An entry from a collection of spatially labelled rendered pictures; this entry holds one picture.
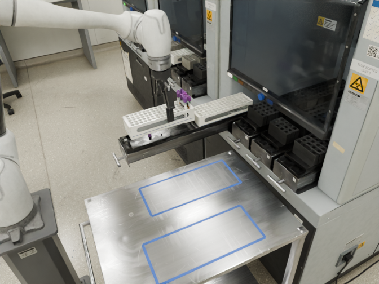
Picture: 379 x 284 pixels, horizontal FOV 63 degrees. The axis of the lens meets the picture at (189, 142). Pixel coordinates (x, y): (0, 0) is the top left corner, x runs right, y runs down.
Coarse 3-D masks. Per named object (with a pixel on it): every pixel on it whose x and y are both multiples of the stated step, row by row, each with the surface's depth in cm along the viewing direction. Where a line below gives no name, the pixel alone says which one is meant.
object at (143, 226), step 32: (224, 160) 122; (128, 192) 110; (160, 192) 110; (192, 192) 109; (224, 192) 108; (256, 192) 108; (96, 224) 100; (128, 224) 99; (160, 224) 99; (192, 224) 98; (224, 224) 97; (256, 224) 97; (288, 224) 96; (128, 256) 90; (160, 256) 89; (192, 256) 89; (224, 256) 88; (256, 256) 88
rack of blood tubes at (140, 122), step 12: (156, 108) 137; (180, 108) 136; (192, 108) 135; (132, 120) 129; (144, 120) 129; (156, 120) 129; (180, 120) 135; (192, 120) 138; (132, 132) 127; (144, 132) 130
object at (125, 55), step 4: (124, 48) 290; (124, 52) 295; (124, 56) 301; (128, 56) 286; (124, 60) 306; (128, 60) 290; (124, 64) 310; (128, 64) 295; (128, 68) 301; (128, 72) 306; (128, 76) 311; (132, 80) 300
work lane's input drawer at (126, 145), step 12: (228, 120) 147; (156, 132) 142; (168, 132) 142; (180, 132) 141; (192, 132) 140; (204, 132) 143; (216, 132) 146; (120, 144) 137; (132, 144) 136; (144, 144) 135; (156, 144) 135; (168, 144) 137; (180, 144) 140; (132, 156) 131; (144, 156) 134
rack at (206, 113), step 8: (232, 96) 154; (240, 96) 152; (208, 104) 149; (216, 104) 149; (224, 104) 147; (232, 104) 147; (240, 104) 146; (248, 104) 149; (200, 112) 143; (208, 112) 142; (216, 112) 142; (224, 112) 152; (232, 112) 149; (240, 112) 149; (200, 120) 140; (208, 120) 147; (216, 120) 144
